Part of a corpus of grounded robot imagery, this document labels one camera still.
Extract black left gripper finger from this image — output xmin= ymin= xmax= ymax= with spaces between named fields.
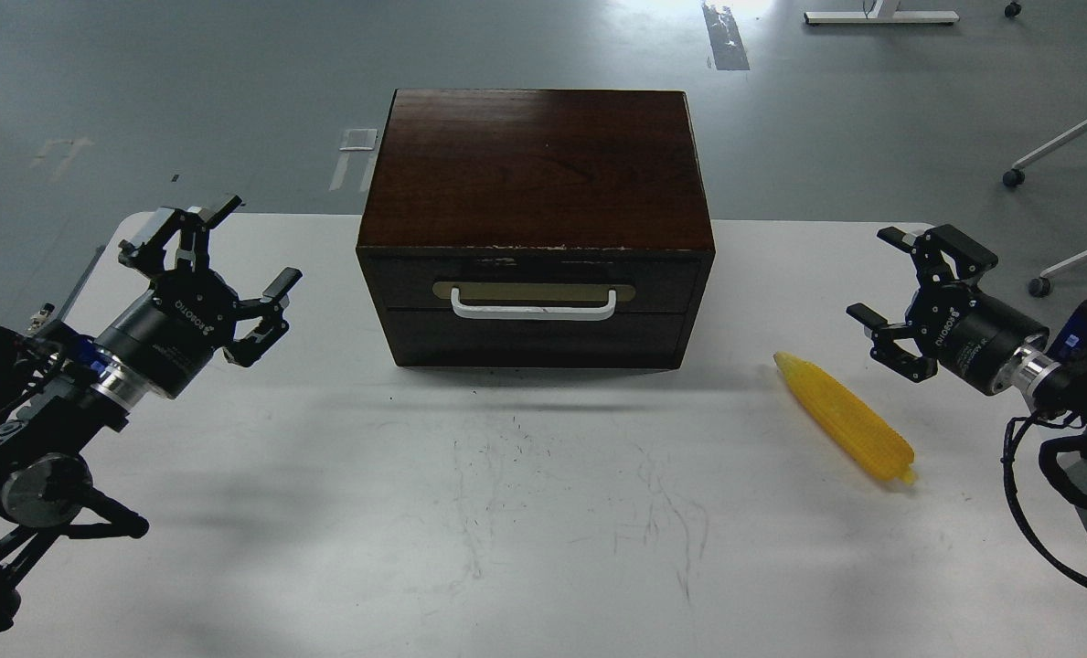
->
xmin=118 ymin=195 xmax=243 ymax=278
xmin=225 ymin=266 xmax=304 ymax=367

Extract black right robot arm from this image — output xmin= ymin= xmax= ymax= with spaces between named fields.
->
xmin=847 ymin=224 xmax=1087 ymax=511

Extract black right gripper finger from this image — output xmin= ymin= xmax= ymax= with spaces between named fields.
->
xmin=847 ymin=303 xmax=937 ymax=383
xmin=877 ymin=224 xmax=999 ymax=289

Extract white desk foot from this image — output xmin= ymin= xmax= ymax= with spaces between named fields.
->
xmin=804 ymin=1 xmax=960 ymax=26

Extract yellow plastic corn cob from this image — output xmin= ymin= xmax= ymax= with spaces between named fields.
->
xmin=773 ymin=351 xmax=919 ymax=484

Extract white office chair base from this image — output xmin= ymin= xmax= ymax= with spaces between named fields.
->
xmin=1003 ymin=75 xmax=1087 ymax=298

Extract dark wooden drawer cabinet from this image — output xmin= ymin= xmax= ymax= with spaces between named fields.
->
xmin=357 ymin=89 xmax=716 ymax=370

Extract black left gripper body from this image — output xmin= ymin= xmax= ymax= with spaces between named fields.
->
xmin=96 ymin=271 xmax=238 ymax=399

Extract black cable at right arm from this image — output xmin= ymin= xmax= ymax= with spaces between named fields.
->
xmin=1001 ymin=413 xmax=1087 ymax=606

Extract wooden drawer with white handle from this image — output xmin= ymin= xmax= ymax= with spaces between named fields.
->
xmin=365 ymin=257 xmax=701 ymax=313

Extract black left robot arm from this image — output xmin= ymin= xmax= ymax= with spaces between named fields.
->
xmin=0 ymin=196 xmax=302 ymax=633

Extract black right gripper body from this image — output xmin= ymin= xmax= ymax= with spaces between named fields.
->
xmin=905 ymin=282 xmax=1050 ymax=396

